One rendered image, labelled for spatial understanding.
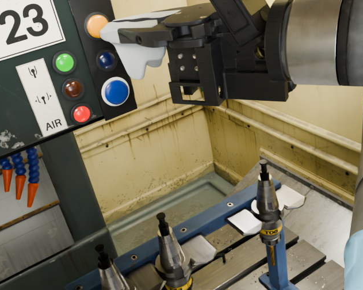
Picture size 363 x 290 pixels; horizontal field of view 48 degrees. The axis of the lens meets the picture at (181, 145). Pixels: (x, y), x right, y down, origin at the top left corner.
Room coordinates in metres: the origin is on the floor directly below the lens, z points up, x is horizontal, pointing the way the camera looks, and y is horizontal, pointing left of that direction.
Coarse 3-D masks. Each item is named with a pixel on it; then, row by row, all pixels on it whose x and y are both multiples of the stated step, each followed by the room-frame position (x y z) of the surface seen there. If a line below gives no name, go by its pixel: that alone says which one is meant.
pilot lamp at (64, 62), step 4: (60, 56) 0.45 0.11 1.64; (64, 56) 0.45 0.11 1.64; (68, 56) 0.45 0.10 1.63; (56, 60) 0.45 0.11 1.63; (60, 60) 0.45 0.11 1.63; (64, 60) 0.45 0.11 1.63; (68, 60) 0.45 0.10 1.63; (72, 60) 0.45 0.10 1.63; (56, 64) 0.45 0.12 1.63; (60, 64) 0.45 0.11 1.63; (64, 64) 0.45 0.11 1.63; (68, 64) 0.45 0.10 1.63; (72, 64) 0.45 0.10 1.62; (60, 68) 0.45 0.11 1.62; (64, 68) 0.45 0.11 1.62; (68, 68) 0.45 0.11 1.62
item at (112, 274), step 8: (112, 264) 0.48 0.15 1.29; (104, 272) 0.47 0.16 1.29; (112, 272) 0.48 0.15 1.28; (120, 272) 0.49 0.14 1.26; (104, 280) 0.47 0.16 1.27; (112, 280) 0.47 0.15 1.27; (120, 280) 0.48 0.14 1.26; (104, 288) 0.47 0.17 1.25; (112, 288) 0.47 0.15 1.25; (120, 288) 0.47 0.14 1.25; (128, 288) 0.48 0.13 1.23
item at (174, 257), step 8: (160, 240) 0.52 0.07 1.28; (168, 240) 0.52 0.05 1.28; (176, 240) 0.53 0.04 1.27; (160, 248) 0.52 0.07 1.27; (168, 248) 0.52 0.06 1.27; (176, 248) 0.52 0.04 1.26; (160, 256) 0.53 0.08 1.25; (168, 256) 0.51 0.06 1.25; (176, 256) 0.52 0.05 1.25; (184, 256) 0.53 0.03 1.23; (168, 264) 0.51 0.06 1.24; (176, 264) 0.51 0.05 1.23
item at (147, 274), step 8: (144, 264) 0.55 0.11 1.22; (152, 264) 0.54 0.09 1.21; (128, 272) 0.53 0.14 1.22; (136, 272) 0.53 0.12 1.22; (144, 272) 0.53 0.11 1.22; (152, 272) 0.52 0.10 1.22; (136, 280) 0.51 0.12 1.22; (144, 280) 0.51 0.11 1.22; (152, 280) 0.50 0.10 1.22; (160, 280) 0.50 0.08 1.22; (136, 288) 0.49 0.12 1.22; (144, 288) 0.49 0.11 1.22; (152, 288) 0.49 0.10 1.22; (160, 288) 0.48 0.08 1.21
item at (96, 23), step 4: (92, 16) 0.47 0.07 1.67; (96, 16) 0.47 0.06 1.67; (100, 16) 0.47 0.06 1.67; (92, 20) 0.46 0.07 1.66; (96, 20) 0.47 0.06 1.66; (100, 20) 0.47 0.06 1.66; (104, 20) 0.47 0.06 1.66; (88, 24) 0.46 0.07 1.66; (92, 24) 0.46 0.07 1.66; (96, 24) 0.46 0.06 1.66; (100, 24) 0.47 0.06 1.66; (104, 24) 0.47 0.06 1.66; (88, 28) 0.46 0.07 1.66; (92, 28) 0.46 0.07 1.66; (96, 28) 0.46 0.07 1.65; (100, 28) 0.47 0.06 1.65; (92, 32) 0.46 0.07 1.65; (96, 32) 0.46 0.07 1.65; (96, 36) 0.46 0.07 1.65
